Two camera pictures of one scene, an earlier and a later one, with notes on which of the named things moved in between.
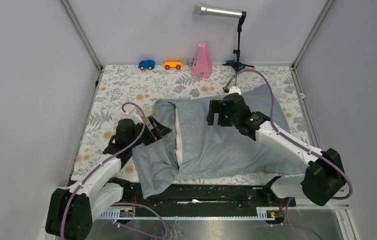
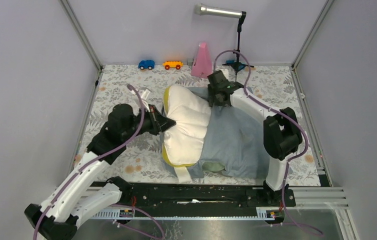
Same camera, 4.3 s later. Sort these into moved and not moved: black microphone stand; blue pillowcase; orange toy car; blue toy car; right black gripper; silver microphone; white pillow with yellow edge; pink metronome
Moved: blue pillowcase; white pillow with yellow edge; right black gripper
Not moved: black microphone stand; silver microphone; orange toy car; blue toy car; pink metronome
